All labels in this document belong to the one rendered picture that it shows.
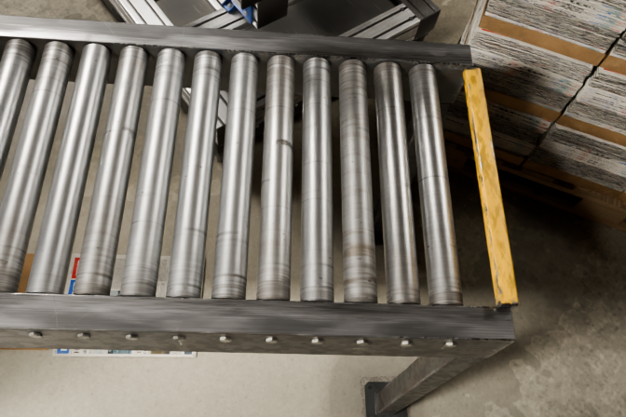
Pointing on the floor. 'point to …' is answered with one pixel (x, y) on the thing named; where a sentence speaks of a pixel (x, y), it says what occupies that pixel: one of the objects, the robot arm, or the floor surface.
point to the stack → (551, 75)
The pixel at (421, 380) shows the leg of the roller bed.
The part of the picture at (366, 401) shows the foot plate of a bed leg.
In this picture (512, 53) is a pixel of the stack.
